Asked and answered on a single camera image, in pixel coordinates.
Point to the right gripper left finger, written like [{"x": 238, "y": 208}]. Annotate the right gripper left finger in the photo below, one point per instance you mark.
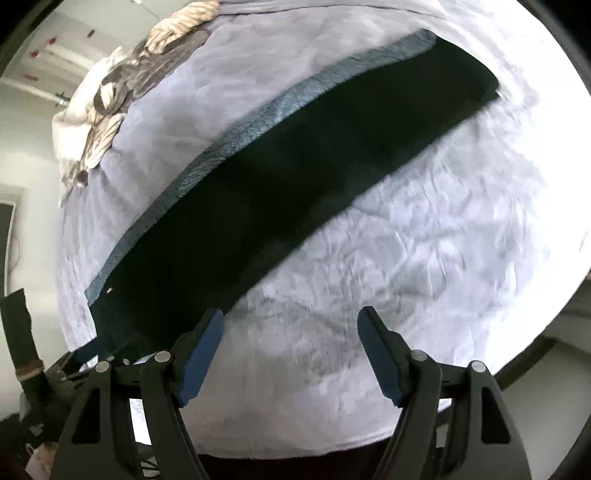
[{"x": 98, "y": 439}]

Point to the beige striped pillow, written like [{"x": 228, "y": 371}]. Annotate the beige striped pillow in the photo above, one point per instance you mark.
[{"x": 84, "y": 131}]

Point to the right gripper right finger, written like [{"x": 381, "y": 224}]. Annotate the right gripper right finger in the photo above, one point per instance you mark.
[{"x": 454, "y": 422}]

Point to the lavender plush bed blanket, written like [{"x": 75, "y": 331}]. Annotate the lavender plush bed blanket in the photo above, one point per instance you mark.
[{"x": 470, "y": 250}]

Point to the black pants with blue trim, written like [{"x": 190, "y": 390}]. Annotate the black pants with blue trim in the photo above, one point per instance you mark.
[{"x": 273, "y": 179}]

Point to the dark wall monitor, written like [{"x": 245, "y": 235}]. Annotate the dark wall monitor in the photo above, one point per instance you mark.
[{"x": 7, "y": 211}]

